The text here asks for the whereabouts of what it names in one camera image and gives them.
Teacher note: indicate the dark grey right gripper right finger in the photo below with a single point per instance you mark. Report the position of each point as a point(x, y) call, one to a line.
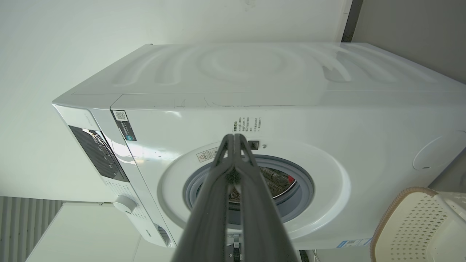
point(260, 222)

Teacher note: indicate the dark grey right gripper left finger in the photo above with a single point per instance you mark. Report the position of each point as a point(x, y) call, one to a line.
point(209, 214)

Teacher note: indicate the red cloth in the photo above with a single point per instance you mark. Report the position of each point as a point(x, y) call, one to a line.
point(290, 179)

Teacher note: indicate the cream perforated laundry basket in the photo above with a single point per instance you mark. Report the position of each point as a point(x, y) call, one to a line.
point(418, 233)

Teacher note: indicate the white front-load washing machine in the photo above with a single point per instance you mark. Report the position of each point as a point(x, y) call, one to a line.
point(291, 116)

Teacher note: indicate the white cabinet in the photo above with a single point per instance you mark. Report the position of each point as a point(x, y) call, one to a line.
point(83, 236)

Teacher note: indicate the grey slatted panel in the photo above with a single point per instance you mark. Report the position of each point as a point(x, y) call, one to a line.
point(18, 225)

